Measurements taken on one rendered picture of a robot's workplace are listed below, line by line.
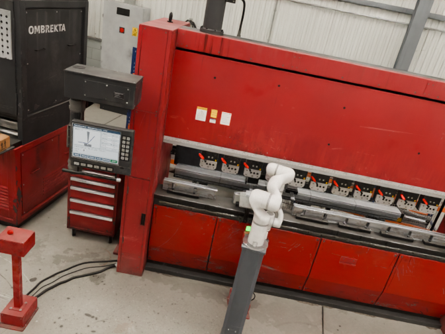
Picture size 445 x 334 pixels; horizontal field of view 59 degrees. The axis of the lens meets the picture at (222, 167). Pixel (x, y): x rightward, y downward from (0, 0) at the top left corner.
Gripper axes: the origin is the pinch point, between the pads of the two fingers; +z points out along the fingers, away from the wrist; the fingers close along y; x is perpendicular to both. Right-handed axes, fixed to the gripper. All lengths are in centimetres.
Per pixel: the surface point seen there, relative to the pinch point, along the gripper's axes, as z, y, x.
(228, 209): -9.4, -28.0, -29.2
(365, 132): -101, -36, 69
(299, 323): 74, 17, 53
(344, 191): -45, -31, 68
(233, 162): -50, -43, -33
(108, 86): -114, -5, -136
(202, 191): -15, -44, -54
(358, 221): -18, -28, 91
